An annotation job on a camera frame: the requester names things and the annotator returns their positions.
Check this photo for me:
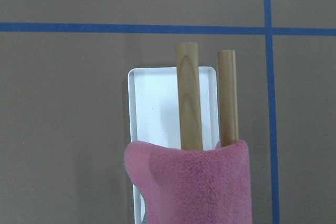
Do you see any pink cloth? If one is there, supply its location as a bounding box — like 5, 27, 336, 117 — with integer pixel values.
124, 141, 253, 223

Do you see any white rack tray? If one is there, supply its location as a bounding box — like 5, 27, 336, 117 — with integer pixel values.
127, 66, 220, 224

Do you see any wooden rack rod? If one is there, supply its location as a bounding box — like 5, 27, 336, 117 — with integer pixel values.
176, 42, 203, 151
218, 50, 239, 147

